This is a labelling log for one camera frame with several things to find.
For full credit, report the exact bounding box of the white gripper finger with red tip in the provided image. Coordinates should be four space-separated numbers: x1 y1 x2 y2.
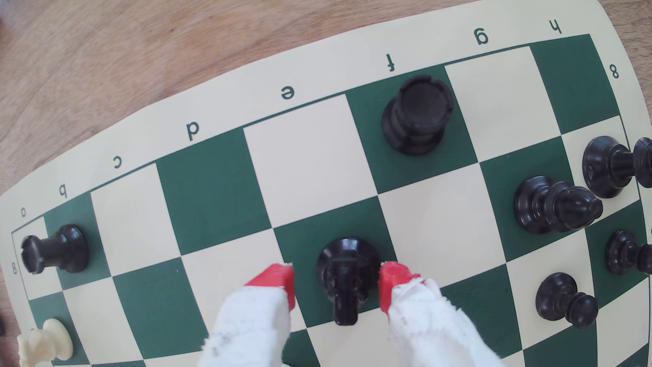
198 263 296 367
378 261 505 367

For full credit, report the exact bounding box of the black knight chess piece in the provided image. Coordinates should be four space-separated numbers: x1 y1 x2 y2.
316 237 382 327

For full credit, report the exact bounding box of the black pawn chess piece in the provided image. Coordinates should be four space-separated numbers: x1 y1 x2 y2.
605 229 652 276
535 272 599 328

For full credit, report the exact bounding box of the green and cream chess mat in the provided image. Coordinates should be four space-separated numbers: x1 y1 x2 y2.
0 0 652 367

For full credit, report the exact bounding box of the black bishop chess piece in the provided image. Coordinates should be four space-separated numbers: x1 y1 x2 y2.
513 176 604 235

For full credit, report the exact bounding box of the black rook chess piece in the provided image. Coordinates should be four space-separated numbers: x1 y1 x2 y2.
20 224 90 276
382 75 455 156

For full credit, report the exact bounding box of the white knight chess piece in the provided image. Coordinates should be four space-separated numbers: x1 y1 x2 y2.
17 318 74 367

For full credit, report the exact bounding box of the black king chess piece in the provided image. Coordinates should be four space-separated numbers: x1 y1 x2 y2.
582 136 652 199

